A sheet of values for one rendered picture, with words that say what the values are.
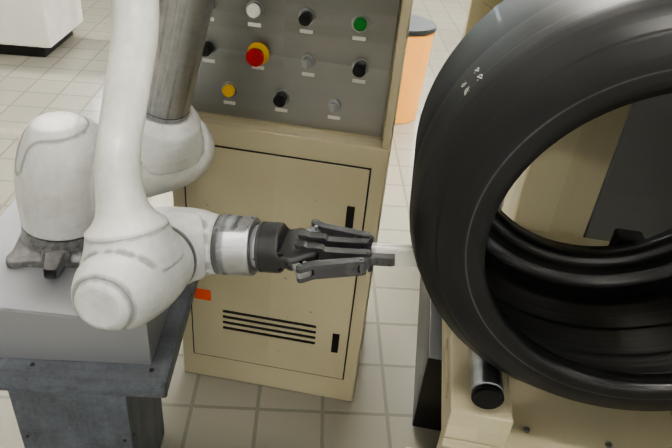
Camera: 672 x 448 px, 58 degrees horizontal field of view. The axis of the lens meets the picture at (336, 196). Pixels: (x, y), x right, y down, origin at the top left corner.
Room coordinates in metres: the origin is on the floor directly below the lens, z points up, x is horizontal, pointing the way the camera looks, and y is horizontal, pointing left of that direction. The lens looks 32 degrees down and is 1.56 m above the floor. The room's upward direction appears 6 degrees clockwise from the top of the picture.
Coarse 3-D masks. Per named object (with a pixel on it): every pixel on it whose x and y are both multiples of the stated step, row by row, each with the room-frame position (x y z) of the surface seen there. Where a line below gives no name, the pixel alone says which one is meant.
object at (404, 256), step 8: (376, 248) 0.70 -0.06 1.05; (384, 248) 0.69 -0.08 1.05; (392, 248) 0.69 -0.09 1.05; (400, 248) 0.69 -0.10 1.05; (408, 248) 0.69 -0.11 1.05; (400, 256) 0.69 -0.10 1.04; (408, 256) 0.69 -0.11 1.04; (400, 264) 0.69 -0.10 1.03; (408, 264) 0.69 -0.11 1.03; (416, 264) 0.69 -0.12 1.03
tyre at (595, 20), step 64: (512, 0) 0.77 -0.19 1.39; (576, 0) 0.64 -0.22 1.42; (640, 0) 0.60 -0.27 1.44; (448, 64) 0.78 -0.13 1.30; (512, 64) 0.61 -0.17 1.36; (576, 64) 0.57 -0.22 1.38; (640, 64) 0.56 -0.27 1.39; (448, 128) 0.61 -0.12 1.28; (512, 128) 0.57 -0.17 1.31; (576, 128) 0.56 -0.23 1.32; (448, 192) 0.58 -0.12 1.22; (448, 256) 0.58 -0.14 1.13; (512, 256) 0.83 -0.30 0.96; (576, 256) 0.82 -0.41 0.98; (640, 256) 0.81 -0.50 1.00; (448, 320) 0.60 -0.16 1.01; (512, 320) 0.70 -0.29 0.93; (576, 320) 0.74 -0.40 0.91; (640, 320) 0.73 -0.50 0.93; (576, 384) 0.55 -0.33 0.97; (640, 384) 0.55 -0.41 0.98
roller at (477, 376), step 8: (472, 352) 0.65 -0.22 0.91; (472, 360) 0.63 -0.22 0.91; (480, 360) 0.63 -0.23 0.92; (472, 368) 0.62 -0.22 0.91; (480, 368) 0.61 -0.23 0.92; (488, 368) 0.61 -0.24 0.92; (496, 368) 0.61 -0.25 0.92; (472, 376) 0.60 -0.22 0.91; (480, 376) 0.60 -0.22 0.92; (488, 376) 0.59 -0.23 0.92; (496, 376) 0.60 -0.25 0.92; (472, 384) 0.59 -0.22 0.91; (480, 384) 0.58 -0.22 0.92; (488, 384) 0.58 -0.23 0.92; (496, 384) 0.58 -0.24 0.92; (472, 392) 0.58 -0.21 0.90; (480, 392) 0.57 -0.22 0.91; (488, 392) 0.57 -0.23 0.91; (496, 392) 0.57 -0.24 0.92; (472, 400) 0.58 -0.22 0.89; (480, 400) 0.57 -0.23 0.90; (488, 400) 0.57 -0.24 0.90; (496, 400) 0.57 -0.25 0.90; (488, 408) 0.57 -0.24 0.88
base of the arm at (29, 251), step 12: (24, 240) 0.92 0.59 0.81; (36, 240) 0.91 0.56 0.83; (72, 240) 0.92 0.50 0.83; (12, 252) 0.90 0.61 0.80; (24, 252) 0.90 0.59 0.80; (36, 252) 0.91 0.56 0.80; (48, 252) 0.90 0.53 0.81; (60, 252) 0.90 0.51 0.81; (72, 252) 0.92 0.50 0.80; (12, 264) 0.88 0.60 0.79; (24, 264) 0.89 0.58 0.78; (36, 264) 0.89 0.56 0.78; (48, 264) 0.87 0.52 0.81; (60, 264) 0.88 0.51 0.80; (72, 264) 0.91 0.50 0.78; (48, 276) 0.86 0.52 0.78
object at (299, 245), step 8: (296, 248) 0.70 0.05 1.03; (304, 248) 0.69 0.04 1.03; (312, 248) 0.69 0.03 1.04; (320, 248) 0.69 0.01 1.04; (328, 248) 0.70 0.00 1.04; (336, 248) 0.70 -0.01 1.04; (344, 248) 0.70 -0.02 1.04; (352, 248) 0.70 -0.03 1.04; (320, 256) 0.69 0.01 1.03; (328, 256) 0.69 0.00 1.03; (336, 256) 0.69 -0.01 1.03; (344, 256) 0.69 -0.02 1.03; (352, 256) 0.69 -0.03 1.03; (360, 256) 0.69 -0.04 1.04; (368, 256) 0.68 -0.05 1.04
